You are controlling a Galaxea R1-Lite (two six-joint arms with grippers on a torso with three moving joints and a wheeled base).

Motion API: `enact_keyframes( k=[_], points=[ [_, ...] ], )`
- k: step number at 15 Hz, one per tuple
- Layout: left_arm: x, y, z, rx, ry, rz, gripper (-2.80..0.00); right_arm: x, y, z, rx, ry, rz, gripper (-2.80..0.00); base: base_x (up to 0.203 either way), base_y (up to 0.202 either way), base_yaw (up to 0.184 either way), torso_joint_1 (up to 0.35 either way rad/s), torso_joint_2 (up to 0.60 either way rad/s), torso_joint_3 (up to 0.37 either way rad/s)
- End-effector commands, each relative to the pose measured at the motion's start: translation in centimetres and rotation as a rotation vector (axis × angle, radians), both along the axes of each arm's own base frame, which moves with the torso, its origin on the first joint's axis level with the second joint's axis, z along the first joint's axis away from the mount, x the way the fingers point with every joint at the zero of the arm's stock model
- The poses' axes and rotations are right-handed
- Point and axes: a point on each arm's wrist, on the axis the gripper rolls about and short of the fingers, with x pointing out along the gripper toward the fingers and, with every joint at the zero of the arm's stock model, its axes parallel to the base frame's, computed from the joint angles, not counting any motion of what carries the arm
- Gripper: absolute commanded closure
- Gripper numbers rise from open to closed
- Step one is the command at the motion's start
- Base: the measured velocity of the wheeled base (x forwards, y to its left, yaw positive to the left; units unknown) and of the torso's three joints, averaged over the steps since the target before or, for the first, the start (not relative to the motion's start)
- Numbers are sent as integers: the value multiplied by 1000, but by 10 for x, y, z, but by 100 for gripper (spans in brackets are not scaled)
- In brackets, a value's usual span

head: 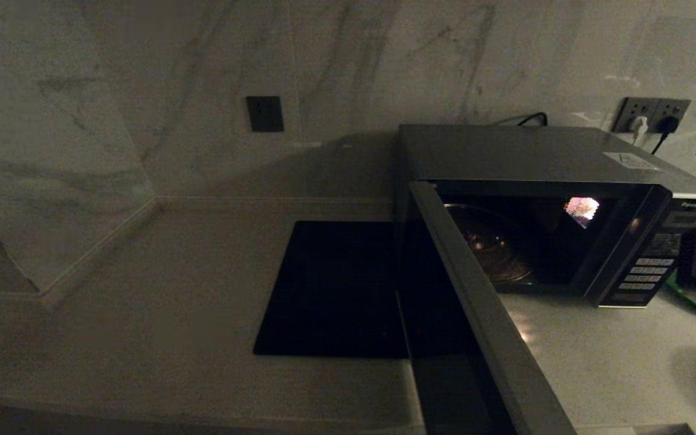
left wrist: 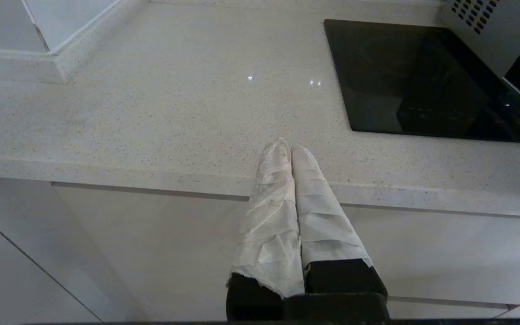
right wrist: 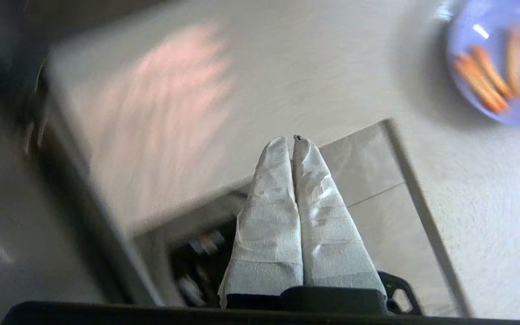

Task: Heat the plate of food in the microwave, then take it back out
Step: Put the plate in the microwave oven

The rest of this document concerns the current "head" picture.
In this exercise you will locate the silver Panasonic microwave oven body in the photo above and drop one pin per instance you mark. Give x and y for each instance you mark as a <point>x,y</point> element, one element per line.
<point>505,151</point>

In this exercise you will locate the dark glass microwave door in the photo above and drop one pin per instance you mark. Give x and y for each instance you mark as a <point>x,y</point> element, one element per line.
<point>493,338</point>

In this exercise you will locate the black glass induction cooktop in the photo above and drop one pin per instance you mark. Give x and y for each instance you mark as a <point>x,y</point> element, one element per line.
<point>324,290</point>

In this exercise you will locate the dark single wall socket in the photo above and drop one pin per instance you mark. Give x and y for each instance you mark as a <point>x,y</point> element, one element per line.
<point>264,113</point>

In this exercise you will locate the white power plug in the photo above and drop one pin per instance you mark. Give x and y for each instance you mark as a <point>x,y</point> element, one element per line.
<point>639,125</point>

